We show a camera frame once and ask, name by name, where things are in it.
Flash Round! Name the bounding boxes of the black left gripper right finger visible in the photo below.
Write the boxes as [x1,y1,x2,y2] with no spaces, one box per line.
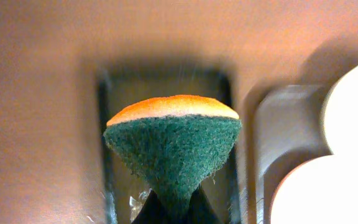
[190,186,221,224]

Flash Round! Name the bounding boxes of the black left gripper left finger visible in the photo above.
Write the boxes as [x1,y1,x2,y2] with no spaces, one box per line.
[131,190,167,224]

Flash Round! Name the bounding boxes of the orange green scrub sponge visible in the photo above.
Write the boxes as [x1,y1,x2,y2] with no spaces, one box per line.
[103,95,242,217]

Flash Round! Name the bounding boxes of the white plate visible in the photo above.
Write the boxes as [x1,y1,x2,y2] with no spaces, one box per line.
[321,66,358,167]
[270,156,358,224]

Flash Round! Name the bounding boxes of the white plate top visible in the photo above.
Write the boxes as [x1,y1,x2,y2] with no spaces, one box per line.
[321,66,358,167]

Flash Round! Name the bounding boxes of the black water tray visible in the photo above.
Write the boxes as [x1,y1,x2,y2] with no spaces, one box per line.
[98,67,241,223]

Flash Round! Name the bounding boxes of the brown serving tray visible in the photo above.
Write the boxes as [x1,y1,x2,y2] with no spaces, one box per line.
[246,85,330,223]

